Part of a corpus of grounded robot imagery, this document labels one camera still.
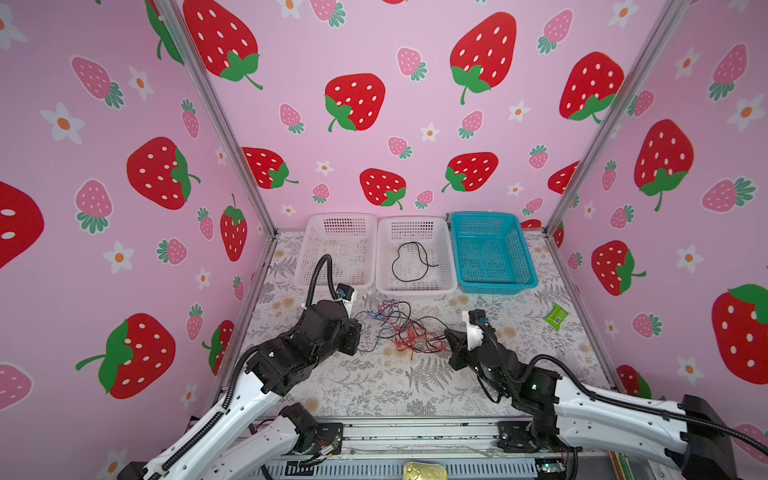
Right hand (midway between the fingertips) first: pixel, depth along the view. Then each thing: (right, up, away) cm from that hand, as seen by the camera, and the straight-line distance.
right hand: (442, 337), depth 75 cm
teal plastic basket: (+26, +21, +39) cm, 51 cm away
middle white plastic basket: (-5, +21, +37) cm, 43 cm away
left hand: (-21, +5, -3) cm, 22 cm away
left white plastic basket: (-30, +28, +44) cm, 60 cm away
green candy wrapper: (+40, +1, +21) cm, 45 cm away
